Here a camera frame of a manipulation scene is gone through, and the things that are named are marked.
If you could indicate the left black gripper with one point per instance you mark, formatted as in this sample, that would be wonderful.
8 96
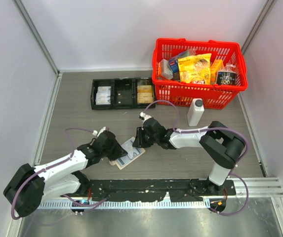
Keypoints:
119 151

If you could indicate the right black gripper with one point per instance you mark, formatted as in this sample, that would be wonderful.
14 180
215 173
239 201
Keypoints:
139 141

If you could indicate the beige leather card holder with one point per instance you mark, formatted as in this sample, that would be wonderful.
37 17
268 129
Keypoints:
122 162

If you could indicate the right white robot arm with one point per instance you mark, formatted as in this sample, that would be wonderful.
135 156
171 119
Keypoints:
225 146

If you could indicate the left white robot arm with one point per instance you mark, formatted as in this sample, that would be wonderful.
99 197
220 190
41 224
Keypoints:
30 186

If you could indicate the black card in tray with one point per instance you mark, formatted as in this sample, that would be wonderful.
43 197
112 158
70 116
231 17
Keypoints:
123 96

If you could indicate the black three-compartment card tray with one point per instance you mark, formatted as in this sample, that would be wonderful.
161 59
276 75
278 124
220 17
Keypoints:
113 83

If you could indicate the gold cards stack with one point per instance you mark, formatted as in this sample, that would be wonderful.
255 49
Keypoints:
145 94

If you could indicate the white cards stack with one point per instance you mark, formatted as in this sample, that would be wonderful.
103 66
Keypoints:
103 95

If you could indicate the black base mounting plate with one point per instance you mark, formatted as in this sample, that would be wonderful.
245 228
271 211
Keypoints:
151 190

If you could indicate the white plastic bottle black cap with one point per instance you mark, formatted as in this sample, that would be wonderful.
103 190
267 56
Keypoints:
195 112

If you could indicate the grey boxed item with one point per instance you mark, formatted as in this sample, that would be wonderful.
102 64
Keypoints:
165 70

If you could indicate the blue snack packet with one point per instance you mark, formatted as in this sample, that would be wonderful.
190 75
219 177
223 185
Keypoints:
173 61

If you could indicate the yellow snack bag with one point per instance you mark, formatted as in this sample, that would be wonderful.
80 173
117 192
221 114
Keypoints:
195 69

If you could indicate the red plastic shopping basket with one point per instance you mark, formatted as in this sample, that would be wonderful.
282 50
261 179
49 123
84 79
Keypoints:
214 96

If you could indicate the orange snack box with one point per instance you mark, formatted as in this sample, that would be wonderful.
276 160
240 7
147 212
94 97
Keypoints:
214 68

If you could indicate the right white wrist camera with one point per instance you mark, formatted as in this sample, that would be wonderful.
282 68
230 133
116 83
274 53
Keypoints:
143 116

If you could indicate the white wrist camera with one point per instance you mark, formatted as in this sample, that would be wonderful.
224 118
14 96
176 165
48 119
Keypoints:
143 116
98 132

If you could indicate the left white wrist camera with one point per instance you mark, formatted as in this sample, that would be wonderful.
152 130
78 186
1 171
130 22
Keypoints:
98 132

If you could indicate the white slotted cable duct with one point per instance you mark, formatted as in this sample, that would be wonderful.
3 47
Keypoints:
164 204

